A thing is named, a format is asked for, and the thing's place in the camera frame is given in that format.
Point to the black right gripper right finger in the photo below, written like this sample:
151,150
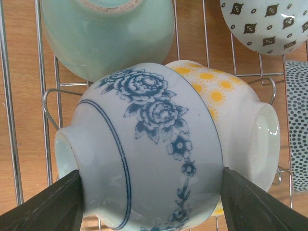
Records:
247,207

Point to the blue floral white bowl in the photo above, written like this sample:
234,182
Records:
147,151

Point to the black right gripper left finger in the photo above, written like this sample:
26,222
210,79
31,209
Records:
57,208

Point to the metal wire dish rack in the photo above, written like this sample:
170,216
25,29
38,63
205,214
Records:
23,57

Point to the yellow blue patterned bowl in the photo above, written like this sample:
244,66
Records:
248,128

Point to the pink patterned bowl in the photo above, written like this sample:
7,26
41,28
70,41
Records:
270,27

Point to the grey speckled bowl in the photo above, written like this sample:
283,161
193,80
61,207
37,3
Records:
297,116

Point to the pale green bowl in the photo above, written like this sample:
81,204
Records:
93,38

